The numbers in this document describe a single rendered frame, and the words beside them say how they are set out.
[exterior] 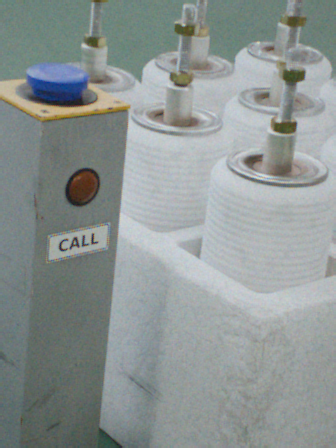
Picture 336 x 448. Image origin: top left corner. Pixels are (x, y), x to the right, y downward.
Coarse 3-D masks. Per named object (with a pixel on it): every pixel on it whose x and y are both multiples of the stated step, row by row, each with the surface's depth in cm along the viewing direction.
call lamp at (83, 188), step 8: (80, 176) 75; (88, 176) 75; (72, 184) 75; (80, 184) 75; (88, 184) 76; (96, 184) 76; (72, 192) 75; (80, 192) 75; (88, 192) 76; (80, 200) 76
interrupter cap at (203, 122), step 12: (144, 108) 96; (156, 108) 96; (192, 108) 97; (204, 108) 97; (132, 120) 93; (144, 120) 93; (156, 120) 94; (192, 120) 95; (204, 120) 94; (216, 120) 95; (168, 132) 91; (180, 132) 91; (192, 132) 91; (204, 132) 91; (216, 132) 93
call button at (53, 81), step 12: (36, 72) 75; (48, 72) 75; (60, 72) 75; (72, 72) 76; (84, 72) 76; (36, 84) 74; (48, 84) 74; (60, 84) 74; (72, 84) 74; (84, 84) 75; (48, 96) 75; (60, 96) 75; (72, 96) 75
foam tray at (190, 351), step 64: (128, 256) 90; (192, 256) 87; (128, 320) 91; (192, 320) 85; (256, 320) 80; (320, 320) 83; (128, 384) 93; (192, 384) 86; (256, 384) 81; (320, 384) 86
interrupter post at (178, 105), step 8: (168, 88) 93; (176, 88) 92; (184, 88) 92; (192, 88) 93; (168, 96) 93; (176, 96) 92; (184, 96) 92; (192, 96) 93; (168, 104) 93; (176, 104) 93; (184, 104) 93; (168, 112) 93; (176, 112) 93; (184, 112) 93; (168, 120) 93; (176, 120) 93; (184, 120) 93
